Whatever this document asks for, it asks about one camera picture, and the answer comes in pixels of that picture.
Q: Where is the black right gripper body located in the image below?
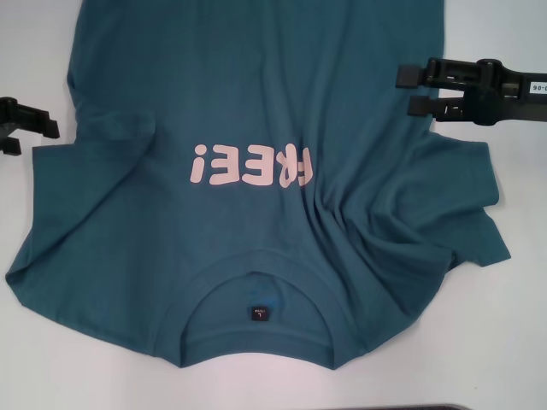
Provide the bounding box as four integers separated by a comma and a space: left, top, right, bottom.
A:
463, 57, 547, 128

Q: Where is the teal blue printed t-shirt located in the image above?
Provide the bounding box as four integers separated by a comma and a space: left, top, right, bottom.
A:
4, 0, 513, 372

